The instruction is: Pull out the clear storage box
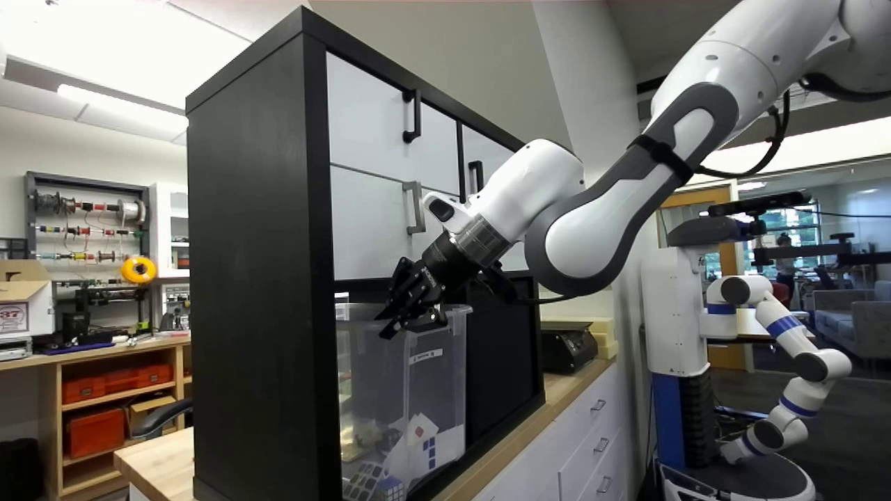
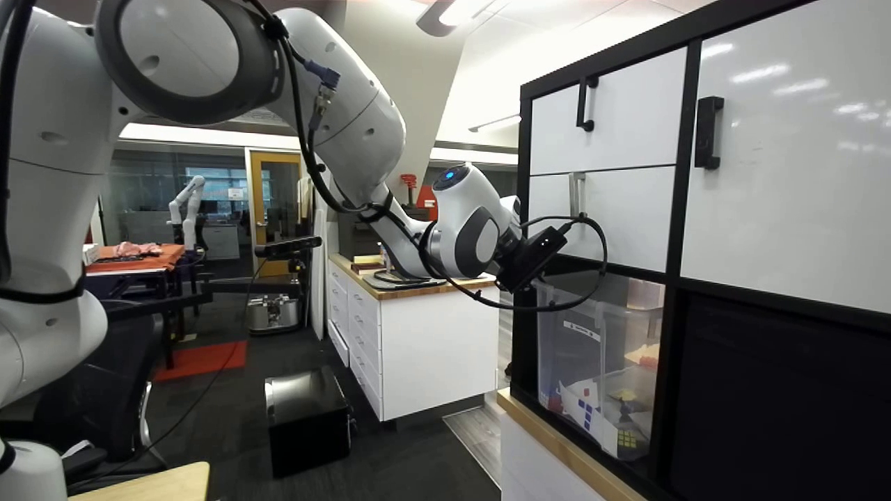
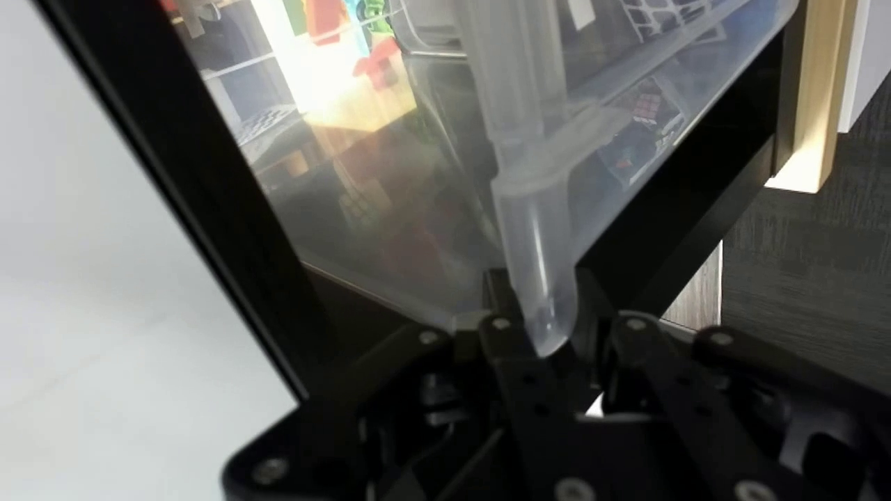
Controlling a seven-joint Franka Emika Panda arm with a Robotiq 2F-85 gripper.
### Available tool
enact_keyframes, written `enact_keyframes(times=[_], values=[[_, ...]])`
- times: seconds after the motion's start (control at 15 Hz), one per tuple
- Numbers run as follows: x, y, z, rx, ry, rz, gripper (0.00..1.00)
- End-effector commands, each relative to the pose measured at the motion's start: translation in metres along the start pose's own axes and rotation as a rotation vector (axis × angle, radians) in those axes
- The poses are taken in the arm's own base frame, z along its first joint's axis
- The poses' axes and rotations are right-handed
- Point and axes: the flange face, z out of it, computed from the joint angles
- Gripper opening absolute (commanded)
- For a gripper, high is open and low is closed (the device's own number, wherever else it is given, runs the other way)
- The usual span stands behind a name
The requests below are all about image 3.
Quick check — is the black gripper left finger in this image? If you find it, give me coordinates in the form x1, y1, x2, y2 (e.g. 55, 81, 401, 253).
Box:
220, 266, 651, 501

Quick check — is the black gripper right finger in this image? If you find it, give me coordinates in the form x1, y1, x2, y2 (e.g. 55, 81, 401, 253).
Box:
598, 308, 891, 501

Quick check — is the clear plastic storage box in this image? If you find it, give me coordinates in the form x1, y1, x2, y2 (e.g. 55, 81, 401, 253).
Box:
162, 0, 801, 358

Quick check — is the white cabinet with wooden top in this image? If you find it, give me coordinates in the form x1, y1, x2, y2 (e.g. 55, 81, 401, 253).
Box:
659, 0, 891, 336

